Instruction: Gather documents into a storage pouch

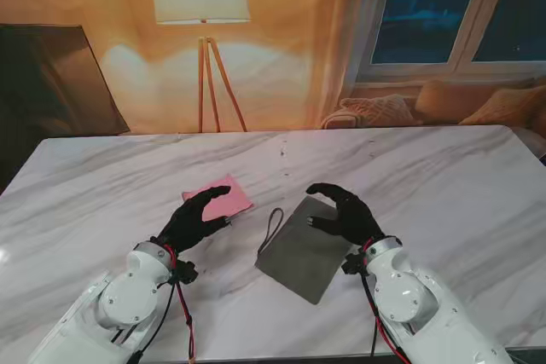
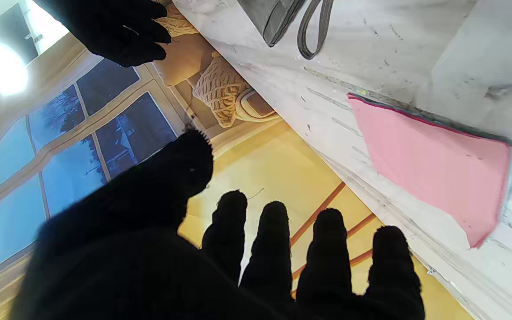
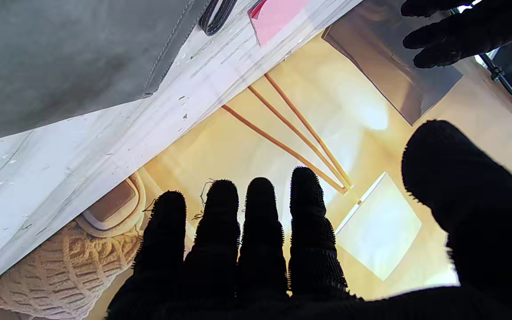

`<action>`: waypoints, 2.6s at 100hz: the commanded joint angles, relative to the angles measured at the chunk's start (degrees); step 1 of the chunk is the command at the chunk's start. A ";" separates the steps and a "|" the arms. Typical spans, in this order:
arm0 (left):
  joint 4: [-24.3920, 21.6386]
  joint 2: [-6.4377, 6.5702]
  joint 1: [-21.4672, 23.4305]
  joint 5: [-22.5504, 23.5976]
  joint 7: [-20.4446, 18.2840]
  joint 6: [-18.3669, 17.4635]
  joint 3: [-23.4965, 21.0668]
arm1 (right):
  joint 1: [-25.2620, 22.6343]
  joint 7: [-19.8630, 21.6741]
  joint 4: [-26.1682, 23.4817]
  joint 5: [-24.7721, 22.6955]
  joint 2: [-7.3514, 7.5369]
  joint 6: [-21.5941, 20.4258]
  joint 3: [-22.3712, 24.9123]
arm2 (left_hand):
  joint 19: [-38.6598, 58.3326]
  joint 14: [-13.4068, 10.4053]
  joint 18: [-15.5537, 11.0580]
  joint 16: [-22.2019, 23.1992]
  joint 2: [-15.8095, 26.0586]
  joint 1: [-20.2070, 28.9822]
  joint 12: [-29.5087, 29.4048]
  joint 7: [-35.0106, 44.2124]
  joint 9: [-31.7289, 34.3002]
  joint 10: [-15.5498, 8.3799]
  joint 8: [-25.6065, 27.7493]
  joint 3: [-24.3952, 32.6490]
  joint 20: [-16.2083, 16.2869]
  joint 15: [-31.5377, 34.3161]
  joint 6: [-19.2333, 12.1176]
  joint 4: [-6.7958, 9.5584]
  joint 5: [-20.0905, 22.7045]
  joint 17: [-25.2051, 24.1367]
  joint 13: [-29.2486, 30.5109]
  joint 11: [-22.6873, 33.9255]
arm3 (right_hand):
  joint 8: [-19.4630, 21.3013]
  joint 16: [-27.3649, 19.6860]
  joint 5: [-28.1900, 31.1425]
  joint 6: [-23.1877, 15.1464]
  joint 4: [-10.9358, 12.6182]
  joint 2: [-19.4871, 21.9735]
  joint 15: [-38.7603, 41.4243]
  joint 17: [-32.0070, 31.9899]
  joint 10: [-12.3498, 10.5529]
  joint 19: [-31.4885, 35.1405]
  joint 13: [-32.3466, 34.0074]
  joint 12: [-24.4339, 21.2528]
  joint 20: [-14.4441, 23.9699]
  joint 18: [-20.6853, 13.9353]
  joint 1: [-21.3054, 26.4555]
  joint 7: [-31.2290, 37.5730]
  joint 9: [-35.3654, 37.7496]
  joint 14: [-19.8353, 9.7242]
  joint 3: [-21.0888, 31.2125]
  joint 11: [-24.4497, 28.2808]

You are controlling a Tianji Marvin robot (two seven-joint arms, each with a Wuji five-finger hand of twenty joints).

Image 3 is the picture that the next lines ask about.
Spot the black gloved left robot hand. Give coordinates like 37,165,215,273
400,0,512,69

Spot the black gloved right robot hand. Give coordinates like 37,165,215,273
107,120,512,320

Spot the grey suede zipper pouch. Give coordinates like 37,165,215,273
0,0,239,147

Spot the black metal stand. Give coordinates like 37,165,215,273
449,0,512,105

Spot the dark flat television screen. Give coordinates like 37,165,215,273
322,0,464,126

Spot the floor lamp with wooden legs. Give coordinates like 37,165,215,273
222,73,422,282

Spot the beige sofa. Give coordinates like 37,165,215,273
75,172,147,239

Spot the cream knitted cushion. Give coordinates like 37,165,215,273
0,218,143,320

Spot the pink document folder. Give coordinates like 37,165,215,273
248,0,311,47

